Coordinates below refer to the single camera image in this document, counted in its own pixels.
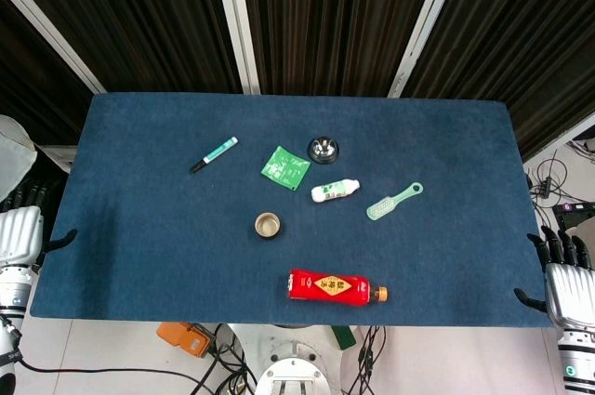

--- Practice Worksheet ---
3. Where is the green foil sachet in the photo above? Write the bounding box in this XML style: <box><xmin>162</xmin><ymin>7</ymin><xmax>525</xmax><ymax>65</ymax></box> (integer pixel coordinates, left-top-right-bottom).
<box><xmin>259</xmin><ymin>144</ymin><xmax>311</xmax><ymax>192</ymax></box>

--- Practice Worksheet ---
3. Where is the black power strip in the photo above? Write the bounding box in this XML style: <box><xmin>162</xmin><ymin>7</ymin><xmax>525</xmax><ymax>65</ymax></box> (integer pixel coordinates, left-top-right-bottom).
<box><xmin>529</xmin><ymin>175</ymin><xmax>559</xmax><ymax>198</ymax></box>

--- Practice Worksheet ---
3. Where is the green plastic brush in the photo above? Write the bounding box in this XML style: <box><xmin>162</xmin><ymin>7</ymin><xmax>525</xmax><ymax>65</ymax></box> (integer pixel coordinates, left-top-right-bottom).
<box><xmin>365</xmin><ymin>181</ymin><xmax>425</xmax><ymax>221</ymax></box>

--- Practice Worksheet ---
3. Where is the red drink bottle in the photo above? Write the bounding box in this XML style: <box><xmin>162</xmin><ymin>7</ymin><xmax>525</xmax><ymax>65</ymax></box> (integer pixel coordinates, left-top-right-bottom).
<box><xmin>286</xmin><ymin>268</ymin><xmax>390</xmax><ymax>307</ymax></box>

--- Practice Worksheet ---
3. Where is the black silver call bell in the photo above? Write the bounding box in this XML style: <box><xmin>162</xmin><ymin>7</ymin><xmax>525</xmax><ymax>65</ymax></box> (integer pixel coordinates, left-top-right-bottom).
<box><xmin>306</xmin><ymin>135</ymin><xmax>341</xmax><ymax>165</ymax></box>

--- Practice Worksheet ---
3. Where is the small white plastic bottle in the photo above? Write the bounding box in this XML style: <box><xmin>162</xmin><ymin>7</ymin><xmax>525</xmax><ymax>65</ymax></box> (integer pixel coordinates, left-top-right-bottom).
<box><xmin>311</xmin><ymin>178</ymin><xmax>361</xmax><ymax>204</ymax></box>

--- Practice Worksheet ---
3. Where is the green white marker pen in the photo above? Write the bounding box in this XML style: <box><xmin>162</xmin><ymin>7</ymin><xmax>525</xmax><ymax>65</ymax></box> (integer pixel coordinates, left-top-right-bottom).
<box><xmin>190</xmin><ymin>136</ymin><xmax>239</xmax><ymax>174</ymax></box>

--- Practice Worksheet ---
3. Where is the blue felt table mat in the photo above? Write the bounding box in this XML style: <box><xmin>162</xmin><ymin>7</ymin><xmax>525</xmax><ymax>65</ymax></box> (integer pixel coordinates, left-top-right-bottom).
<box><xmin>29</xmin><ymin>91</ymin><xmax>554</xmax><ymax>328</ymax></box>

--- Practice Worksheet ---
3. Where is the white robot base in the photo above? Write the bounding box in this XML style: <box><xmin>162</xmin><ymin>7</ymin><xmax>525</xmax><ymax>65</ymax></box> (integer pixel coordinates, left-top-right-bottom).
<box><xmin>227</xmin><ymin>323</ymin><xmax>359</xmax><ymax>395</ymax></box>

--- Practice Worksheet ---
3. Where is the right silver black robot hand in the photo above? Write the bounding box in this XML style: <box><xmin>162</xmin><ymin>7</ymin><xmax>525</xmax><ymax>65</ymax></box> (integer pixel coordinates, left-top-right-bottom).
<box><xmin>513</xmin><ymin>225</ymin><xmax>595</xmax><ymax>332</ymax></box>

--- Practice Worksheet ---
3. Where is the black electronic box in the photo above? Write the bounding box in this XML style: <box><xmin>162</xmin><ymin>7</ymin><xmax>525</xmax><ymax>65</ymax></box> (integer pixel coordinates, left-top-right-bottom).
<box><xmin>551</xmin><ymin>201</ymin><xmax>595</xmax><ymax>233</ymax></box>

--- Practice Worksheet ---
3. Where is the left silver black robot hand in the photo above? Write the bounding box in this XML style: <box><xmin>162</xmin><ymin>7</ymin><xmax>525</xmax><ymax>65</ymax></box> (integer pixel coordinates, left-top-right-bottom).
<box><xmin>0</xmin><ymin>179</ymin><xmax>78</xmax><ymax>270</ymax></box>

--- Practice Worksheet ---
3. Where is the orange foot pedal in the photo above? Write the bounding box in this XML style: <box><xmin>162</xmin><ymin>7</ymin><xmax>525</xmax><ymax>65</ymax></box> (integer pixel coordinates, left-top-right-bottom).
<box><xmin>155</xmin><ymin>322</ymin><xmax>213</xmax><ymax>359</ymax></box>

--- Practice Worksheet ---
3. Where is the white fabric cover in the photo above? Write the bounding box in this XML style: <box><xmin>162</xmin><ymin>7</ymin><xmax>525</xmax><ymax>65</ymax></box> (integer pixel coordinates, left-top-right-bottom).
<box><xmin>0</xmin><ymin>113</ymin><xmax>38</xmax><ymax>204</ymax></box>

